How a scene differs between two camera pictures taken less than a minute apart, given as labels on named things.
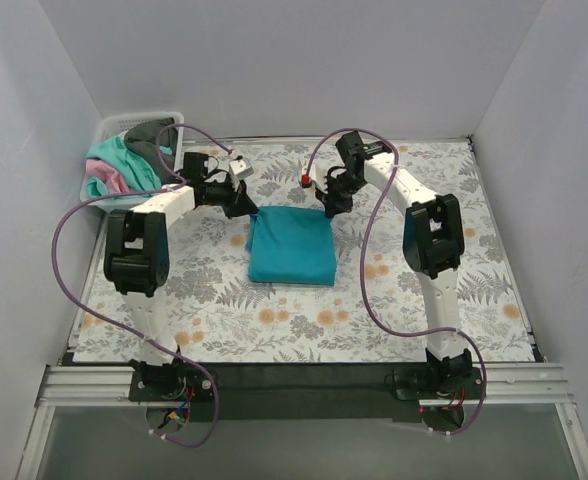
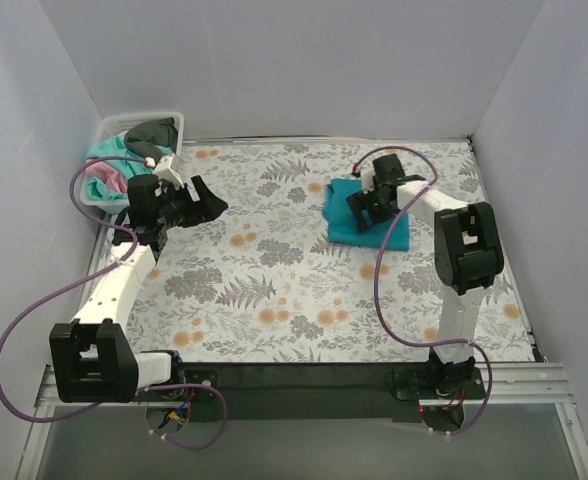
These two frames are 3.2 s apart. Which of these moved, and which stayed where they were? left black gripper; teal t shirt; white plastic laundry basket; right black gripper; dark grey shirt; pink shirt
Moved: right black gripper; teal t shirt; left black gripper
Stayed: white plastic laundry basket; pink shirt; dark grey shirt
